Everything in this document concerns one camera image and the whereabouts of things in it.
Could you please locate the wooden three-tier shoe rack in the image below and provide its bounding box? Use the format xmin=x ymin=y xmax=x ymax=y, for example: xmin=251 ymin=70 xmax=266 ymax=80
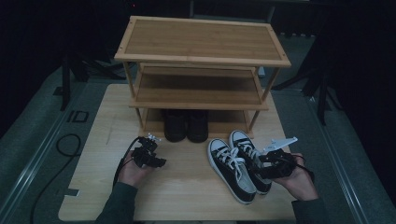
xmin=114 ymin=15 xmax=292 ymax=139

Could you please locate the black lace-up shoe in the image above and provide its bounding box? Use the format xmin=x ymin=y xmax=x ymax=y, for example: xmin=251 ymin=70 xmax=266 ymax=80
xmin=163 ymin=109 xmax=188 ymax=144
xmin=186 ymin=109 xmax=209 ymax=144

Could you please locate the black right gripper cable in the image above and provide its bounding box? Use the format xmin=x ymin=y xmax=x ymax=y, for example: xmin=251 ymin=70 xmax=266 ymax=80
xmin=292 ymin=154 xmax=316 ymax=185

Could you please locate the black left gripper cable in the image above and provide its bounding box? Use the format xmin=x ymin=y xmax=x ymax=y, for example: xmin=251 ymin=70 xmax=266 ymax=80
xmin=112 ymin=136 xmax=142 ymax=188

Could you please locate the person's left hand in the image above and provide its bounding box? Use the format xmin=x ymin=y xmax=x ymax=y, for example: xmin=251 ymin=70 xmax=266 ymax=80
xmin=117 ymin=151 xmax=151 ymax=189

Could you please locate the black metal stand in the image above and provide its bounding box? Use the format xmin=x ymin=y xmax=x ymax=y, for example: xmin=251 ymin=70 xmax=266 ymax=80
xmin=52 ymin=50 xmax=127 ymax=112
xmin=272 ymin=66 xmax=344 ymax=126

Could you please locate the black and white canvas sneaker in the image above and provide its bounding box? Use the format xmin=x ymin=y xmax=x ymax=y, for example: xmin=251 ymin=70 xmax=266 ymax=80
xmin=207 ymin=138 xmax=258 ymax=205
xmin=228 ymin=129 xmax=273 ymax=196

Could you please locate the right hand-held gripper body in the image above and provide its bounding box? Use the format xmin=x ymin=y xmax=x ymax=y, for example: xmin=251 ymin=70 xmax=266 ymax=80
xmin=260 ymin=136 xmax=299 ymax=180

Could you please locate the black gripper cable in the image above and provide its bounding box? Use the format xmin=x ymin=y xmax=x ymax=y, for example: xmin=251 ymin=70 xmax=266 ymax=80
xmin=292 ymin=154 xmax=316 ymax=185
xmin=112 ymin=136 xmax=142 ymax=188

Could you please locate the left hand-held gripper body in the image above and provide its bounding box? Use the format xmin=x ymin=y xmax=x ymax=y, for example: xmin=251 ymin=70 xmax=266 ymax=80
xmin=130 ymin=133 xmax=162 ymax=169

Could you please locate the person's right hand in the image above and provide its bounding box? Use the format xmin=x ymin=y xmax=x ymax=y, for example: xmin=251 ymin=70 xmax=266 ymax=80
xmin=274 ymin=153 xmax=319 ymax=202

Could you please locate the black floor cable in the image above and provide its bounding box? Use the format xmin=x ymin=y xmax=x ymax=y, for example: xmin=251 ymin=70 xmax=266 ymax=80
xmin=29 ymin=133 xmax=82 ymax=224

